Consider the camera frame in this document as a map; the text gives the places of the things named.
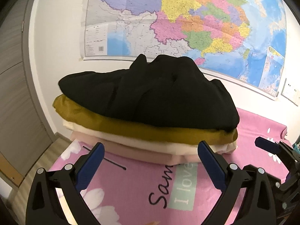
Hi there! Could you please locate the black large garment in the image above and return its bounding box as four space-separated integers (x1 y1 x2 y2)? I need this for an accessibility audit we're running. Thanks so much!
58 54 239 132

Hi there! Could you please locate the teal plastic basket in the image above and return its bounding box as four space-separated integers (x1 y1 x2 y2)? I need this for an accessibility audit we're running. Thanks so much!
292 143 300 153

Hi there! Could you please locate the cream folded garment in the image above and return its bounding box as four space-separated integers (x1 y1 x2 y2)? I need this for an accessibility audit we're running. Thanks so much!
61 119 238 157

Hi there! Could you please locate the grey wardrobe door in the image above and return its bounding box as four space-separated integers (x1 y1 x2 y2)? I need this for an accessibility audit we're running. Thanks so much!
1 0 56 188

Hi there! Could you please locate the pink bed sheet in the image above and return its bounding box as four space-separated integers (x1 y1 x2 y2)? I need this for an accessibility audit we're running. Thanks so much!
52 109 288 224

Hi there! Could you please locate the light pink folded garment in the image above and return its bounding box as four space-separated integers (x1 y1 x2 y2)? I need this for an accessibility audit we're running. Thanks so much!
71 131 201 166

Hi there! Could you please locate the olive brown folded garment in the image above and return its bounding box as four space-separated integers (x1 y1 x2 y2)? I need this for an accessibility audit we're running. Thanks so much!
53 94 238 145

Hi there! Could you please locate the white wall socket panel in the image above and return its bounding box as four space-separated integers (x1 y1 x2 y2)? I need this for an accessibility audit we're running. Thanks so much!
281 78 299 106

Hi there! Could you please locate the colourful wall map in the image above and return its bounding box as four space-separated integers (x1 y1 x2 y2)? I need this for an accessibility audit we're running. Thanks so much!
80 0 286 99

